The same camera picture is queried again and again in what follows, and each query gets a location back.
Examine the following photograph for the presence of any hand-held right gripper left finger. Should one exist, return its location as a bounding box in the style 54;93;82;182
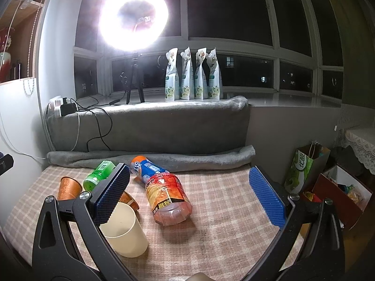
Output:
32;163;138;281

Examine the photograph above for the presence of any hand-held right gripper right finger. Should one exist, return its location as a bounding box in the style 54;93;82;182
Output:
243;166;345;281

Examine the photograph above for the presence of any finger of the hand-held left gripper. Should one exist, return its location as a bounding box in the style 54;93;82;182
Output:
0;153;15;180

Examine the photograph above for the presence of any copper paper cup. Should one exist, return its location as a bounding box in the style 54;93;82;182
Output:
118;191;140;211
57;176;83;202

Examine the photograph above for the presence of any cream plastic cup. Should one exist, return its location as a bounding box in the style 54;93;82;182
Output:
99;203;149;259

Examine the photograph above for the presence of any green plastic bottle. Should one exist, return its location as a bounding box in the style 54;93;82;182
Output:
83;160;116;191

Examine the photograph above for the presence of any green paper bag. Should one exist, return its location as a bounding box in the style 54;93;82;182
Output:
284;144;331;194

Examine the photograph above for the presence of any orange soda bottle blue label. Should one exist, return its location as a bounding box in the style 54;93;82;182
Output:
130;156;170;183

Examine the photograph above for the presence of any clear snack jar red label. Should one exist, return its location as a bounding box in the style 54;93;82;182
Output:
146;173;193;226

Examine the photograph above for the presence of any checked table cloth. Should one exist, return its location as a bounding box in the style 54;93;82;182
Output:
0;164;305;281

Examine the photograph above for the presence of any red cardboard box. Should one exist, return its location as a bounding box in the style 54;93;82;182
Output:
302;165;372;230

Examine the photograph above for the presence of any white power strip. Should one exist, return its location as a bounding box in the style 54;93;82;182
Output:
48;95;71;118

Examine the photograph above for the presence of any black charger plug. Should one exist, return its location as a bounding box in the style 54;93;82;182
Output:
60;102;77;116

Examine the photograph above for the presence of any rolled grey blanket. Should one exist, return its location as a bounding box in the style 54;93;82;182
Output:
47;145;256;173

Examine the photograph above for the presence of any yellow snack packet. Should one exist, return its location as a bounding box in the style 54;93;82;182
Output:
346;184;364;203

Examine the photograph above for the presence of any lace cloth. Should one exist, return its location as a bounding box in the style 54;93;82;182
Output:
337;105;375;167

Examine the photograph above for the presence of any red vase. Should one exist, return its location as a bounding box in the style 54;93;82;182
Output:
0;28;12;66

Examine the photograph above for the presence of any black tripod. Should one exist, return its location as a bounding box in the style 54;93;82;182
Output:
119;51;145;105

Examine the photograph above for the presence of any white green pouch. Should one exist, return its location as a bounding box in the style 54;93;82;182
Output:
165;48;180;102
179;47;194;100
193;47;209;100
206;48;222;100

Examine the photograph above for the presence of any wooden shelf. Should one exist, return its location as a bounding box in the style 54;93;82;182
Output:
0;0;57;84

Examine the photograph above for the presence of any white cable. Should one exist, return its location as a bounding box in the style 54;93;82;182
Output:
0;114;48;161
72;113;81;151

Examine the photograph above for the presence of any black cable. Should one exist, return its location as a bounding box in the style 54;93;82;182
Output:
73;97;129;153

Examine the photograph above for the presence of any white bead cord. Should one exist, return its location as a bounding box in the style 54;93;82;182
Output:
22;0;57;97

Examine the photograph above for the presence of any ring light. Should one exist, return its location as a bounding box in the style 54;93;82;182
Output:
98;0;170;52

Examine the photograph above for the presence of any white window frame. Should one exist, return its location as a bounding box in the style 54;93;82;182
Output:
73;0;345;100

